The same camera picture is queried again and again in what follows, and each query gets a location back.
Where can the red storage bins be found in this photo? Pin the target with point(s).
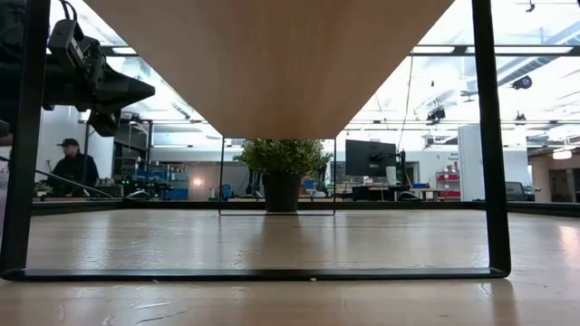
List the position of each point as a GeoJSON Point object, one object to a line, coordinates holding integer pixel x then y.
{"type": "Point", "coordinates": [448, 177]}

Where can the person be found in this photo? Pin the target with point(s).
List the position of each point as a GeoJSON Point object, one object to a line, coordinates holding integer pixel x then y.
{"type": "Point", "coordinates": [72, 169]}

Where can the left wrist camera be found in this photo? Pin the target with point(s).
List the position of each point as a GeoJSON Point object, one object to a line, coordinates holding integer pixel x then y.
{"type": "Point", "coordinates": [68, 43]}

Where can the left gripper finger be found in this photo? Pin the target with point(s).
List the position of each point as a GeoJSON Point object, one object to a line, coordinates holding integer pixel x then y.
{"type": "Point", "coordinates": [104, 123]}
{"type": "Point", "coordinates": [122, 93]}

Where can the wooden riser shelf black legs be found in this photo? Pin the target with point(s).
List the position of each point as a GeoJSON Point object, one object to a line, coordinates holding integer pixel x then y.
{"type": "Point", "coordinates": [272, 68]}

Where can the black aluminium table frame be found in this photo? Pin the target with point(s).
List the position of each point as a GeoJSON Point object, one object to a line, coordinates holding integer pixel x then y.
{"type": "Point", "coordinates": [158, 205]}

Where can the green potted plant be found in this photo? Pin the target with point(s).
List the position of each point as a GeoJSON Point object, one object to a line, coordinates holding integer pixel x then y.
{"type": "Point", "coordinates": [281, 158]}

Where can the ceiling lamp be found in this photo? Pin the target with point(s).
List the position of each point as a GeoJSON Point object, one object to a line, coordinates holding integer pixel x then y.
{"type": "Point", "coordinates": [562, 154]}

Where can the black ceiling spotlight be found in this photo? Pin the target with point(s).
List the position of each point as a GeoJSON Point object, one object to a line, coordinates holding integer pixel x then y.
{"type": "Point", "coordinates": [436, 114]}

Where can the office desk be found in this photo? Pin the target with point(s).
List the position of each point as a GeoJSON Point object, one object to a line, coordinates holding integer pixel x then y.
{"type": "Point", "coordinates": [376, 192]}

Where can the black office chair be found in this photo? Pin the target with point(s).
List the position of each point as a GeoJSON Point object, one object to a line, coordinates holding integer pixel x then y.
{"type": "Point", "coordinates": [516, 191]}

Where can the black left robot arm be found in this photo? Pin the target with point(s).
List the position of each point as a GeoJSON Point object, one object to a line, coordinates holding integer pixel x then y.
{"type": "Point", "coordinates": [9, 81]}

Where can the black monitor stand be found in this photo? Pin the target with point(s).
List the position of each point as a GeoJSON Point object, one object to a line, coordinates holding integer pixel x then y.
{"type": "Point", "coordinates": [402, 167]}

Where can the black ceiling camera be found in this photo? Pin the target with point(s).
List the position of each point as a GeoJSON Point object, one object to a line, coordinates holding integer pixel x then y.
{"type": "Point", "coordinates": [522, 82]}

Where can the black computer monitor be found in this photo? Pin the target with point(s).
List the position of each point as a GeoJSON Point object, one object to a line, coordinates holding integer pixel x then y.
{"type": "Point", "coordinates": [369, 158]}

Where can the blue storage boxes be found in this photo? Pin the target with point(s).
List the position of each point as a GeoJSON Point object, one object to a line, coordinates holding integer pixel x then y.
{"type": "Point", "coordinates": [179, 192]}

